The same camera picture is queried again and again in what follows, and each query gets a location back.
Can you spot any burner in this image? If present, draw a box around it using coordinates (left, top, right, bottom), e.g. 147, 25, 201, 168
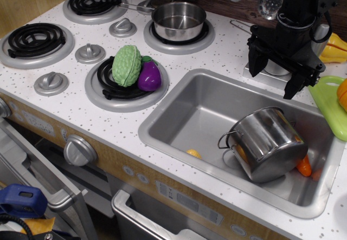
1, 23, 74, 69
63, 0, 127, 25
85, 56, 169, 113
143, 19, 216, 55

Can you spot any hanging slotted steel spoon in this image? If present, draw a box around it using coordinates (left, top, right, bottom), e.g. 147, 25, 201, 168
258, 0, 283, 20

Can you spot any silver stove knob back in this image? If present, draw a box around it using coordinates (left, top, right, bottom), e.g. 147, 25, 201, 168
109, 18, 137, 38

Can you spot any green toy bitter melon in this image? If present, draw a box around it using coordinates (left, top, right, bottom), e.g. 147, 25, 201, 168
112, 45, 142, 87

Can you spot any black cable bottom left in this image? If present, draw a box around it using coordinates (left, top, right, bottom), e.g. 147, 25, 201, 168
0, 213, 34, 236

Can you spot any grey toy sink basin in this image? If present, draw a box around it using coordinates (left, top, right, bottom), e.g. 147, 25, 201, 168
138, 69, 345, 219

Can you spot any small steel saucepan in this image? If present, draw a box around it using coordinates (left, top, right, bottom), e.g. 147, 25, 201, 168
120, 2, 207, 42

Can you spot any back right burner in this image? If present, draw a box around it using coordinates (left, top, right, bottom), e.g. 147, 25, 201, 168
143, 19, 216, 55

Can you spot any green cutting board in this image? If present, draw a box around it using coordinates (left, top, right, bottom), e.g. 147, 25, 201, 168
309, 76, 346, 141

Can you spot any silver stove knob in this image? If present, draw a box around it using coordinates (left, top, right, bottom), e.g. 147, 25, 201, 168
34, 72, 69, 96
109, 18, 137, 38
75, 43, 106, 64
136, 0, 154, 15

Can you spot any silver dishwasher door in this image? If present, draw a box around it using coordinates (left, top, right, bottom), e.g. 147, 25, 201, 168
111, 190, 204, 239

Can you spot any large silver oven knob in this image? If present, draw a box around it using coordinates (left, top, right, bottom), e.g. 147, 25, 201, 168
63, 134, 98, 167

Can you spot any yellow toy corn piece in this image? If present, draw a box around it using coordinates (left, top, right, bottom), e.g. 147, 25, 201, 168
186, 149, 202, 159

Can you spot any back left burner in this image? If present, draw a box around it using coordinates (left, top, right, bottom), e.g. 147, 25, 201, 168
63, 0, 127, 25

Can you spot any front centre burner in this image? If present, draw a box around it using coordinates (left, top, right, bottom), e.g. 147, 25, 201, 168
85, 56, 169, 113

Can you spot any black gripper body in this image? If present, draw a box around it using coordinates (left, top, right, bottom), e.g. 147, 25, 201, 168
247, 24, 326, 80

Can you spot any wire utensil on counter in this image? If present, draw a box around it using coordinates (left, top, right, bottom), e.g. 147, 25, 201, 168
230, 20, 251, 34

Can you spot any orange toy fruit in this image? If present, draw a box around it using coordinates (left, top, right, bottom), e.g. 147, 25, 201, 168
336, 79, 347, 111

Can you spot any silver knob left edge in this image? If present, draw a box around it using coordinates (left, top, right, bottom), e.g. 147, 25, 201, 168
0, 98, 12, 118

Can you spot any grey oven door handle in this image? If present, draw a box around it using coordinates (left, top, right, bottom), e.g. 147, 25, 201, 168
1, 118, 88, 215

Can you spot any purple toy eggplant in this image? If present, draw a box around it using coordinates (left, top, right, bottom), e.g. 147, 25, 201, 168
137, 56, 162, 92

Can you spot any silver stove knob middle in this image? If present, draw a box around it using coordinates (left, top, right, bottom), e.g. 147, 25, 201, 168
75, 43, 106, 64

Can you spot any silver stove knob front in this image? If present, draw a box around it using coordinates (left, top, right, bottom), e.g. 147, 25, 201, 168
34, 72, 69, 96

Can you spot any yellow toy pepper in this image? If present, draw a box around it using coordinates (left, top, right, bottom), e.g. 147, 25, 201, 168
319, 33, 346, 63

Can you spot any yellow cloth bottom left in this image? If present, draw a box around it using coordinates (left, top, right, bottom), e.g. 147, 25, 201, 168
24, 217, 55, 235

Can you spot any silver toy faucet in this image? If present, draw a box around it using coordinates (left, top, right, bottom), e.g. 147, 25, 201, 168
231, 0, 331, 83

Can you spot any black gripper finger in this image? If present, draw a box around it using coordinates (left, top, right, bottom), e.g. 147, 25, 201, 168
247, 42, 269, 77
283, 73, 312, 100

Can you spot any orange toy carrot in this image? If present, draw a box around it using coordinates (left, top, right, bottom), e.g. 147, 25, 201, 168
296, 154, 312, 177

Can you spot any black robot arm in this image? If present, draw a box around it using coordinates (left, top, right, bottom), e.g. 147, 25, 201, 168
247, 0, 338, 100

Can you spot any large steel pot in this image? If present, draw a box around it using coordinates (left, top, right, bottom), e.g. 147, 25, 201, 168
217, 106, 309, 183

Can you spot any silver stove knob rear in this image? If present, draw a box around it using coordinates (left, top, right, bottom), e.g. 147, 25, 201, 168
136, 0, 154, 15

